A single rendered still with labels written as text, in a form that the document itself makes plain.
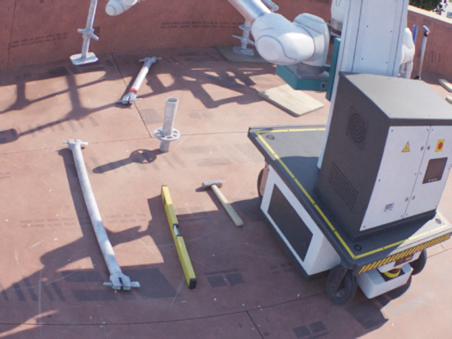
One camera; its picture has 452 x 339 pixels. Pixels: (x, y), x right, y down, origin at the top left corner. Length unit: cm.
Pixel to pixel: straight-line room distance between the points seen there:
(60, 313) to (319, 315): 101
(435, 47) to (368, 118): 382
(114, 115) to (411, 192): 178
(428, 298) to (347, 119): 99
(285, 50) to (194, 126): 130
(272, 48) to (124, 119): 138
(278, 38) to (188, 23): 222
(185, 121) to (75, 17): 127
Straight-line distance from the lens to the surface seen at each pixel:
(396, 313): 242
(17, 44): 401
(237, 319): 219
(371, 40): 231
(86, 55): 317
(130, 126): 321
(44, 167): 286
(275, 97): 371
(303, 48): 214
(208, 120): 334
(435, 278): 271
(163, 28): 421
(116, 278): 221
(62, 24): 400
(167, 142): 299
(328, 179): 226
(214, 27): 434
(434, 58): 579
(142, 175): 284
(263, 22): 214
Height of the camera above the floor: 157
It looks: 33 degrees down
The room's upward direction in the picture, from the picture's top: 10 degrees clockwise
